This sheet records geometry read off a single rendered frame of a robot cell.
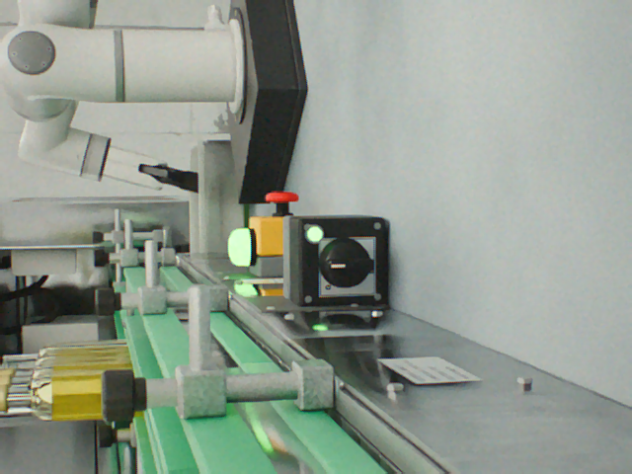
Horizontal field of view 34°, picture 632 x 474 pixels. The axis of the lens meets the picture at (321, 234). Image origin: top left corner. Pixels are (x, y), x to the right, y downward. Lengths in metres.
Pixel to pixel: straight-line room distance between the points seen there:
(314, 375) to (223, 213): 1.11
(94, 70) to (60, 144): 0.36
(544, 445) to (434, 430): 0.05
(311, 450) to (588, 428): 0.13
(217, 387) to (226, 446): 0.07
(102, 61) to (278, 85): 0.24
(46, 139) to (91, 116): 3.55
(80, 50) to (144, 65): 0.08
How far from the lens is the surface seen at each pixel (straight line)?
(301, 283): 0.91
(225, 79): 1.38
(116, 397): 0.58
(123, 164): 1.70
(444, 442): 0.46
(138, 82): 1.37
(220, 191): 1.69
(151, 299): 1.04
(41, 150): 1.71
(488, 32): 0.72
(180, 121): 5.26
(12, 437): 1.71
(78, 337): 2.63
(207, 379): 0.58
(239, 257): 1.21
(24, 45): 1.36
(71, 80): 1.36
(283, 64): 1.30
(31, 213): 2.49
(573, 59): 0.60
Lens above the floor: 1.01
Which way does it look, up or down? 13 degrees down
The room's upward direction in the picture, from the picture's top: 91 degrees counter-clockwise
